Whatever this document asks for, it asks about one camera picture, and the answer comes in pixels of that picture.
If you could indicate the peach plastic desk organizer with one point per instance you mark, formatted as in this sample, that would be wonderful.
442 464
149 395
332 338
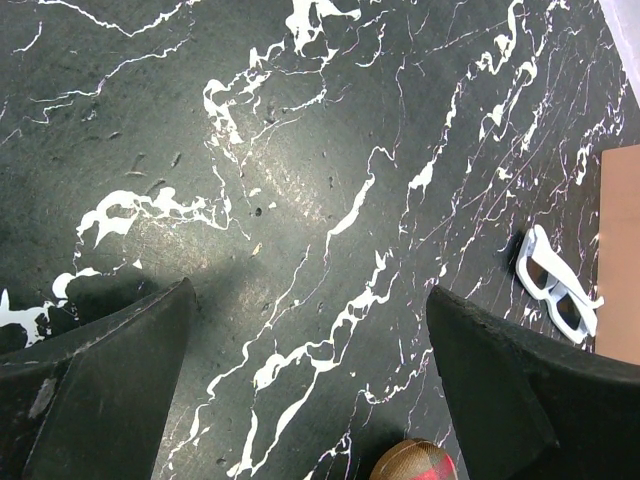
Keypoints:
618 259

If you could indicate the brown glasses case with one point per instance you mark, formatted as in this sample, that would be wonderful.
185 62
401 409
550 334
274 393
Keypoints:
414 459

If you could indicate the white sunglasses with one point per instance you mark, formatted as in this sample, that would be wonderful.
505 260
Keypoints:
549 279

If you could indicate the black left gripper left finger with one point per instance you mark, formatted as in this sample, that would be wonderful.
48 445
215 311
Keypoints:
92 403

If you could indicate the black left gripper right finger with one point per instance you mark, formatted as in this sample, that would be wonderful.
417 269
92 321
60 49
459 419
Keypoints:
526 406

